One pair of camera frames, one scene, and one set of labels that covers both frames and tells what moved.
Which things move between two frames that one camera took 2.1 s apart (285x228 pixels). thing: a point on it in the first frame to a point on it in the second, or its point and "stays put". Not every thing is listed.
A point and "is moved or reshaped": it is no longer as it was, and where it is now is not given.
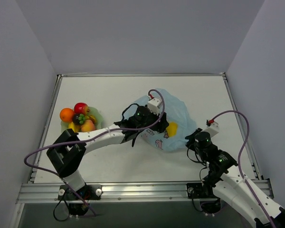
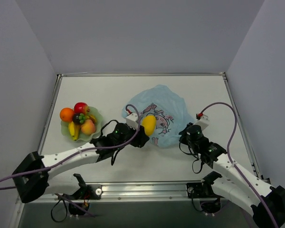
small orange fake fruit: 66,114 stays put
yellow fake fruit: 172,129 is moved or reshaped
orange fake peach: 88,126 stays put
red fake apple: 80,108 stays put
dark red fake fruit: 76,119 stays put
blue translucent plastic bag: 176,111 is moved or reshaped
